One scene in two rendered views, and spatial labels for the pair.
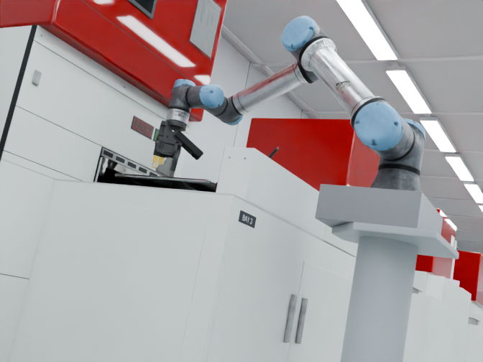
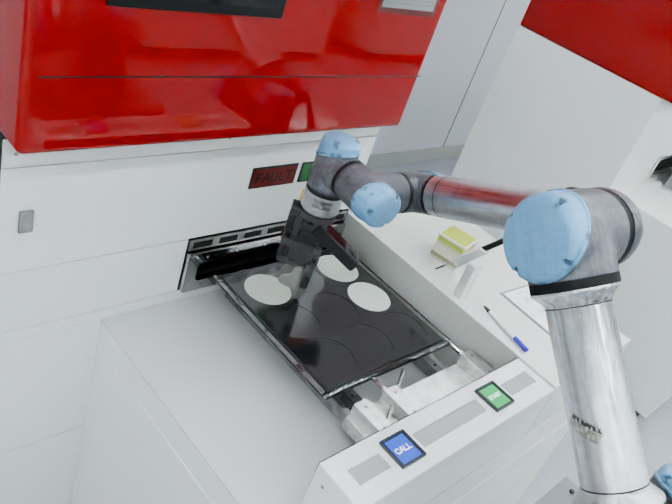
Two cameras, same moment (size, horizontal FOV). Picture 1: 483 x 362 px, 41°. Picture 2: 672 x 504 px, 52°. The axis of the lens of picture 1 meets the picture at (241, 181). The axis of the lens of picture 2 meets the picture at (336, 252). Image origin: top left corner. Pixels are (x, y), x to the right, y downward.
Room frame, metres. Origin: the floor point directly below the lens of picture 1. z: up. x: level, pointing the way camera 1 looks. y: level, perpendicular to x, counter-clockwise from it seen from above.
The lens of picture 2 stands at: (0.95, 0.07, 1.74)
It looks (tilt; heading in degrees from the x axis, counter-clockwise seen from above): 31 degrees down; 6
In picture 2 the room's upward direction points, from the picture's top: 21 degrees clockwise
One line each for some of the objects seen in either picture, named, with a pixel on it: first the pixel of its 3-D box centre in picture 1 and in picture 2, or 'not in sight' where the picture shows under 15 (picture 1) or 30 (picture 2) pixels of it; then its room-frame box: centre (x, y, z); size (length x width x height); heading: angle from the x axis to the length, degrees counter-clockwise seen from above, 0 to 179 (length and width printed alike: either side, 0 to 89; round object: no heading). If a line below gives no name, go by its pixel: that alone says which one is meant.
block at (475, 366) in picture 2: not in sight; (478, 368); (2.15, -0.16, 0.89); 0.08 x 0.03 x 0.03; 59
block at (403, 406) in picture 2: not in sight; (402, 406); (1.94, -0.04, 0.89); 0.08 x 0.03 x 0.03; 59
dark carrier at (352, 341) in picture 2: (190, 192); (333, 309); (2.13, 0.16, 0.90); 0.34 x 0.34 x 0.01; 59
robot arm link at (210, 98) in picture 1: (208, 98); (373, 194); (2.06, 0.16, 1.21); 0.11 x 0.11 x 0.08; 53
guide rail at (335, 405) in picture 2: not in sight; (300, 365); (1.99, 0.17, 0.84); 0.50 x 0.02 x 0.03; 59
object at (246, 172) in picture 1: (278, 197); (437, 448); (1.88, -0.12, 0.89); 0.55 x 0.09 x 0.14; 149
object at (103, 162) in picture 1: (139, 187); (268, 253); (2.22, 0.35, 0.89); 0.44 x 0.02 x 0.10; 149
